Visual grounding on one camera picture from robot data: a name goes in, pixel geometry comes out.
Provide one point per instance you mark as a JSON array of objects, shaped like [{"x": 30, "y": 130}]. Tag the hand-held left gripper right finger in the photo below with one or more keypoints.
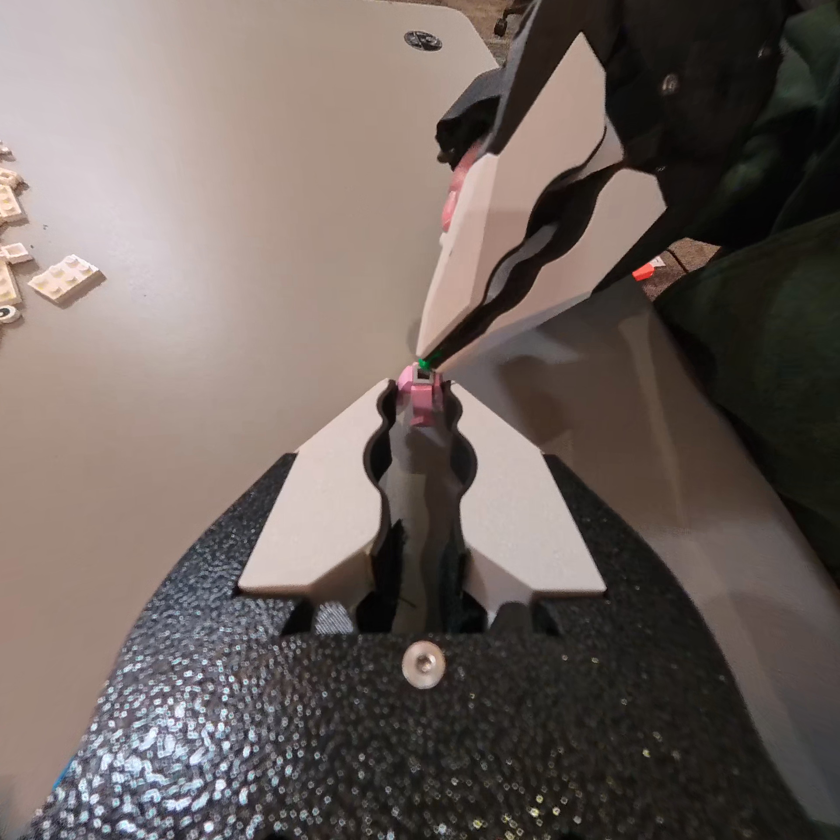
[{"x": 525, "y": 525}]

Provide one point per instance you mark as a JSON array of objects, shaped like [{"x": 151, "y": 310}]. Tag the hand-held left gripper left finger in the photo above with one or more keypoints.
[{"x": 315, "y": 525}]

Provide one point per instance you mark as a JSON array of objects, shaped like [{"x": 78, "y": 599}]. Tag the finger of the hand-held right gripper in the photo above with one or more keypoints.
[
  {"x": 525, "y": 164},
  {"x": 604, "y": 243}
]

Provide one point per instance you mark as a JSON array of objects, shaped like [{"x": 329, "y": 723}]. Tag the light pink lego piece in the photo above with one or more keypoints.
[{"x": 421, "y": 397}]

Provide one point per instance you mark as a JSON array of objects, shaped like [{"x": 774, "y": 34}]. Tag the person's right forearm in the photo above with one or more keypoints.
[{"x": 800, "y": 118}]

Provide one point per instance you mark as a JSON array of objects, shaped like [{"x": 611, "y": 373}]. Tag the pile of white lego pieces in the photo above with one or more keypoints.
[{"x": 62, "y": 279}]

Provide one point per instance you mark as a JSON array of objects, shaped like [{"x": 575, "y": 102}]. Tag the person's right hand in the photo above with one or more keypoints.
[{"x": 451, "y": 197}]

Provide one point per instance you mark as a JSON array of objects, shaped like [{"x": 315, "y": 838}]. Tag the black table grommet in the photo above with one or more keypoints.
[{"x": 423, "y": 40}]

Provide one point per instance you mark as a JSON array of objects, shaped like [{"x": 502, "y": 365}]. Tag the person's green hoodie torso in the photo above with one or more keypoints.
[{"x": 768, "y": 361}]

